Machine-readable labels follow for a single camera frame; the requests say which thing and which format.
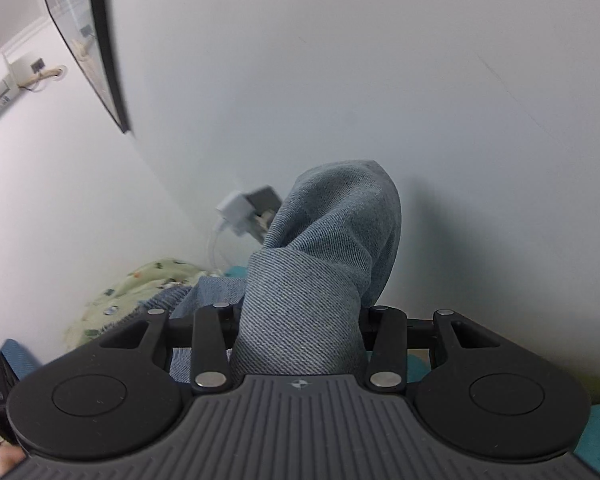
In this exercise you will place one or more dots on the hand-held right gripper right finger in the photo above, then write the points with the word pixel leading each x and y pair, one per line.
pixel 387 341

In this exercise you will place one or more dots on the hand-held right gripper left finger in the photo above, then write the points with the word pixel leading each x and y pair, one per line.
pixel 210 341

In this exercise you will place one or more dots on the blue denim garment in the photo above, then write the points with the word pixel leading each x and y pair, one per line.
pixel 305 285

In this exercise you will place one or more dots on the green printed fleece blanket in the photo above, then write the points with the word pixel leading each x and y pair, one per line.
pixel 145 280

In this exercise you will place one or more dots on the white charger plug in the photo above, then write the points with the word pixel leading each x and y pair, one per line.
pixel 236 210

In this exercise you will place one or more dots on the grey wall socket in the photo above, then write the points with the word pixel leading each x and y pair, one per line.
pixel 265 205

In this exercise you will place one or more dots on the beige wall pipe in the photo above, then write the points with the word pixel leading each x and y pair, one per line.
pixel 40 76

